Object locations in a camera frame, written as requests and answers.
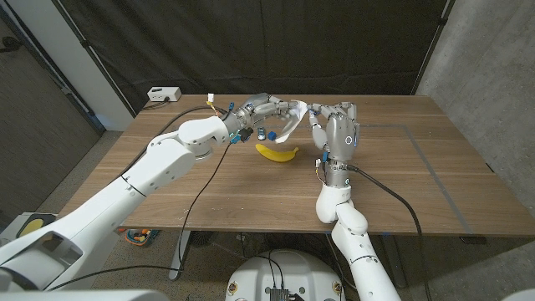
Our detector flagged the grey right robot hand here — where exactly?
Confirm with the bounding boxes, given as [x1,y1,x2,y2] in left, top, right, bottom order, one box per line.
[308,101,361,162]

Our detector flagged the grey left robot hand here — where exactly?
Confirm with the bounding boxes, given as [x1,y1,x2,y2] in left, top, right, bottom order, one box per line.
[232,92,300,130]

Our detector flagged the yellow banana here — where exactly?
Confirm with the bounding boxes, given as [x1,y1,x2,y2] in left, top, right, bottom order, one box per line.
[255,143,300,163]

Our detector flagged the white power strip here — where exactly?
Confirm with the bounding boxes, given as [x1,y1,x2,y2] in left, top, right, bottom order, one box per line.
[146,86,182,103]

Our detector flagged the black backdrop stand pole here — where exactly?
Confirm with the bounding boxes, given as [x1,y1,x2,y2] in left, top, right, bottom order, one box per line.
[50,0,135,115]
[410,0,456,96]

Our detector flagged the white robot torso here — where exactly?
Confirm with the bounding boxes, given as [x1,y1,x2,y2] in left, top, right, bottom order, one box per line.
[225,249,347,301]

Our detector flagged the white table leg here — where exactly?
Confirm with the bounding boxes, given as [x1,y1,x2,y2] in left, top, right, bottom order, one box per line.
[168,230,192,281]

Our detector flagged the orange blue floor item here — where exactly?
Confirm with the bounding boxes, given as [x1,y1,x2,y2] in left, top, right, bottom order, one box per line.
[125,227,161,247]

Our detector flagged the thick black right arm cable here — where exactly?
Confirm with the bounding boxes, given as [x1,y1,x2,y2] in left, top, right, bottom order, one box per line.
[346,164,434,301]

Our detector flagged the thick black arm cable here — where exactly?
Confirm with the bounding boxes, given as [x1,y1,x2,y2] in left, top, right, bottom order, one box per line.
[346,164,434,301]
[116,105,231,176]

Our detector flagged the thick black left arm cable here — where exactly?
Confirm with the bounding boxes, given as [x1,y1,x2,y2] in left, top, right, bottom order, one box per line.
[116,105,231,176]

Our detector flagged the thin black left arm wire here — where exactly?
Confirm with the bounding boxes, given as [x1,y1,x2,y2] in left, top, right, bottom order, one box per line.
[48,141,233,292]

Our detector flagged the black wall hook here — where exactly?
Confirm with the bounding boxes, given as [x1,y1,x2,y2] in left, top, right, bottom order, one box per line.
[0,36,23,54]

